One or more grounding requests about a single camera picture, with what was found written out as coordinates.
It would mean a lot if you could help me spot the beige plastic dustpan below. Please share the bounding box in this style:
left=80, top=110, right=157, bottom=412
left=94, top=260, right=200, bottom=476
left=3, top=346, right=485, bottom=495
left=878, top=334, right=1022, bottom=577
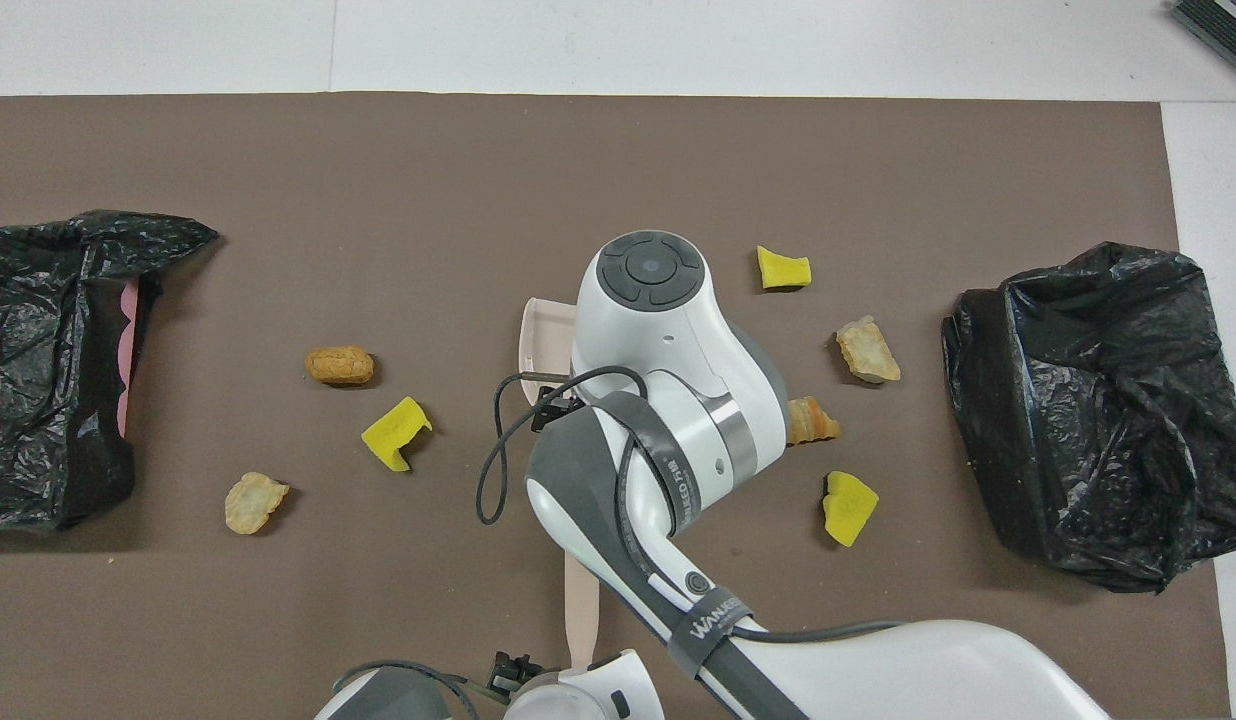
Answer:
left=518, top=297, right=581, bottom=403

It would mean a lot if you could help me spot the orange striped foam piece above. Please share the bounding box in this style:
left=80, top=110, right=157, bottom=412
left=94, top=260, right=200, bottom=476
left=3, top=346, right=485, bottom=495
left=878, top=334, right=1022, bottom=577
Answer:
left=786, top=397, right=841, bottom=446

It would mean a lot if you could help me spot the yellow sponge piece green backing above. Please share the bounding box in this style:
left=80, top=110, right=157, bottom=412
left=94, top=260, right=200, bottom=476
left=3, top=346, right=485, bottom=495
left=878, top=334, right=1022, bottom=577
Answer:
left=361, top=396, right=433, bottom=473

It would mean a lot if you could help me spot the beige brush with black bristles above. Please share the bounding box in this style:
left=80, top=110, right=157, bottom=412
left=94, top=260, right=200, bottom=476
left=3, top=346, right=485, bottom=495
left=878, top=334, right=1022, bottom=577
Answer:
left=563, top=553, right=601, bottom=668

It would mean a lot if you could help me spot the brown bread roll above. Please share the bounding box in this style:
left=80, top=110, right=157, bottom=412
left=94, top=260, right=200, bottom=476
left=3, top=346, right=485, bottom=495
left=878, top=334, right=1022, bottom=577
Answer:
left=305, top=345, right=376, bottom=387

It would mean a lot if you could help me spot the pale crinkled foam piece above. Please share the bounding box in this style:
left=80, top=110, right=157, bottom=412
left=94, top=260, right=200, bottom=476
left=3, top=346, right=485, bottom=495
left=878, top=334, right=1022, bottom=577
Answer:
left=224, top=471, right=290, bottom=535

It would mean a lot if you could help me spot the black trash bag bin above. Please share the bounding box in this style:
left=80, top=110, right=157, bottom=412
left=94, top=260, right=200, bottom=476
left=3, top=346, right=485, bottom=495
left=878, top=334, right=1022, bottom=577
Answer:
left=941, top=242, right=1236, bottom=593

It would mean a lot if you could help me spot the pink bin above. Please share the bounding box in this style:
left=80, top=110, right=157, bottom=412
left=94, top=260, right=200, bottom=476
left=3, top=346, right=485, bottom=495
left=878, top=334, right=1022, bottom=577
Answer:
left=118, top=278, right=145, bottom=439

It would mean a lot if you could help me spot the black trash bag on pink bin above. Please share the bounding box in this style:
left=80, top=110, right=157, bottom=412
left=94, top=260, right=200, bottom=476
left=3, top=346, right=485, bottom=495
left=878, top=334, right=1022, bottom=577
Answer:
left=0, top=210, right=220, bottom=532

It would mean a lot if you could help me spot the small yellow sponge piece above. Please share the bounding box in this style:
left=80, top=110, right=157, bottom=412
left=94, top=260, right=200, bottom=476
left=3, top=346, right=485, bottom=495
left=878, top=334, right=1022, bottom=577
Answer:
left=757, top=245, right=812, bottom=292

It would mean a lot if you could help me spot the pale beige foam chunk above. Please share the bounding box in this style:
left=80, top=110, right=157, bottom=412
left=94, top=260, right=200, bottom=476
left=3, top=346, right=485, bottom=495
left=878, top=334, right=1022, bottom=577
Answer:
left=835, top=315, right=902, bottom=385

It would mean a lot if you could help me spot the brown paper table mat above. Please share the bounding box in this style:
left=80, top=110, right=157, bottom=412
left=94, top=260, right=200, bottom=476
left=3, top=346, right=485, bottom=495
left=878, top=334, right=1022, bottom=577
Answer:
left=0, top=93, right=1235, bottom=720

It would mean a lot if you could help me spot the dark ribbed device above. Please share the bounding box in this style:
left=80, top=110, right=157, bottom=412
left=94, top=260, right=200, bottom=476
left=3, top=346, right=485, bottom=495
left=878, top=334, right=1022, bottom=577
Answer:
left=1171, top=0, right=1236, bottom=86

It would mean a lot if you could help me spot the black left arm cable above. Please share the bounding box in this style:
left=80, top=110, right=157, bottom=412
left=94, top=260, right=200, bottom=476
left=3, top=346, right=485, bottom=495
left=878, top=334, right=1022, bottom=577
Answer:
left=333, top=650, right=541, bottom=720

